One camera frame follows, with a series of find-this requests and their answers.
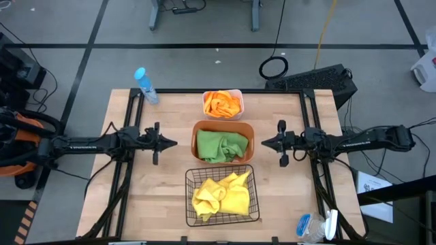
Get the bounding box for black power strip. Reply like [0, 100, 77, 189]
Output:
[172, 6, 198, 15]

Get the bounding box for orange plastic bin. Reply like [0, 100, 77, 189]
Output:
[190, 119, 255, 166]

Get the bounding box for black equipment box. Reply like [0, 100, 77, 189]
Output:
[0, 32, 47, 110]

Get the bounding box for white plastic bin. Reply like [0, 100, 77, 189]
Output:
[202, 88, 245, 122]

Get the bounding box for white plastic container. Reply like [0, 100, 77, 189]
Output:
[410, 27, 436, 93]

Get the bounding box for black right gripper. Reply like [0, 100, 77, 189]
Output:
[261, 119, 307, 167]

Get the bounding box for black computer tower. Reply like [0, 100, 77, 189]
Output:
[264, 63, 358, 110]

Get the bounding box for coiled black cable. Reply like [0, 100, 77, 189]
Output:
[258, 0, 290, 81]

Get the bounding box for yellow microfiber towel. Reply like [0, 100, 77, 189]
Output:
[217, 171, 252, 217]
[191, 178, 228, 222]

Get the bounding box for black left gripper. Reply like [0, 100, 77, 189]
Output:
[136, 122, 178, 166]

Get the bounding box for black wire basket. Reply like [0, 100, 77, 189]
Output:
[185, 164, 261, 228]

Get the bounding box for desk with grey legs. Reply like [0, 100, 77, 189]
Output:
[149, 0, 265, 33]

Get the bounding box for green microfiber towel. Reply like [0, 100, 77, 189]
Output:
[196, 129, 225, 163]
[217, 132, 250, 163]

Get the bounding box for clear spray bottle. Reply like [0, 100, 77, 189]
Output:
[295, 209, 339, 244]

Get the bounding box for yellow cable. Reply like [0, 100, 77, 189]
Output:
[313, 0, 339, 71]

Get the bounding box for blue capped bottle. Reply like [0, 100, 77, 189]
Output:
[134, 67, 159, 105]

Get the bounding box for orange black vacuum cleaner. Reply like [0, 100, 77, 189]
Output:
[0, 107, 65, 190]

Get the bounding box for white paper sheet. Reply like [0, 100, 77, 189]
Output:
[356, 171, 394, 224]

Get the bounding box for dark metal rack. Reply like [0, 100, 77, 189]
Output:
[357, 175, 436, 245]

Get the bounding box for black aluminium table frame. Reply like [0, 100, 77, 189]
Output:
[80, 87, 369, 245]

